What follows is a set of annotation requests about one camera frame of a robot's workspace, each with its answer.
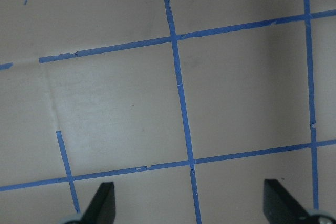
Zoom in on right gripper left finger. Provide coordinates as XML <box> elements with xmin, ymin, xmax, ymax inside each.
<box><xmin>61</xmin><ymin>181</ymin><xmax>117</xmax><ymax>224</ymax></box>

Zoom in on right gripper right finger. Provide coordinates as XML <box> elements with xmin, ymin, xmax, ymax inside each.
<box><xmin>263</xmin><ymin>179</ymin><xmax>335</xmax><ymax>224</ymax></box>

